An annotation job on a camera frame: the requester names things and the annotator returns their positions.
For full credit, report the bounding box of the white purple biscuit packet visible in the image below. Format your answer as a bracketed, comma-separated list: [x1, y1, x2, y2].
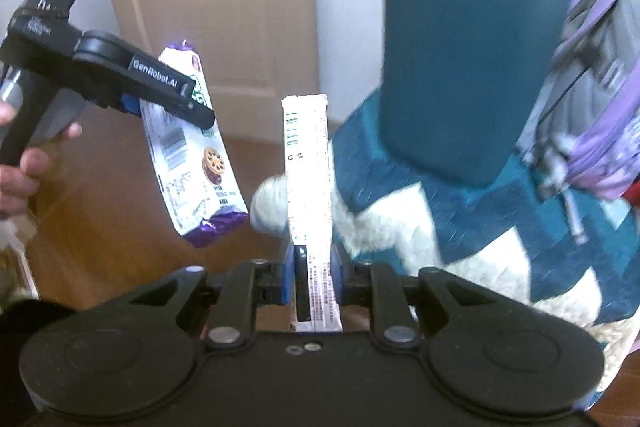
[139, 39, 249, 249]

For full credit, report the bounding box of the person's left hand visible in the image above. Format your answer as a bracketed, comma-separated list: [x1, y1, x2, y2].
[0, 102, 84, 221]

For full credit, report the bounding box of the long white wrapper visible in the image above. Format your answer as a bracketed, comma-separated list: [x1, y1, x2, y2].
[281, 93, 345, 334]

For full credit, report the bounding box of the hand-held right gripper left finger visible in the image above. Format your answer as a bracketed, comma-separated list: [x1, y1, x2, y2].
[125, 244, 297, 352]

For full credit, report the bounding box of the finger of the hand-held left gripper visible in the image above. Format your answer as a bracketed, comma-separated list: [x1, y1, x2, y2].
[119, 94, 217, 129]

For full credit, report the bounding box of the beige wooden door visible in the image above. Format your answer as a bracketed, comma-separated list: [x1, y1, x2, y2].
[94, 0, 321, 142]

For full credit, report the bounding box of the purple backpack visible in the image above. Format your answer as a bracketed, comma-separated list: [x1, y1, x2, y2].
[517, 0, 640, 248]

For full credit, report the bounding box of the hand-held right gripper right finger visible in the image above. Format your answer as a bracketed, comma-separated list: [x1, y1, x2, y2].
[329, 243, 506, 352]

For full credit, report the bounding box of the white plastic bag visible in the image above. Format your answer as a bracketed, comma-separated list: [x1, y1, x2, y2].
[0, 207, 41, 303]

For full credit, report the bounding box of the teal trash bin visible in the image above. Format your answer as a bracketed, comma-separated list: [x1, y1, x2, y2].
[381, 0, 575, 188]

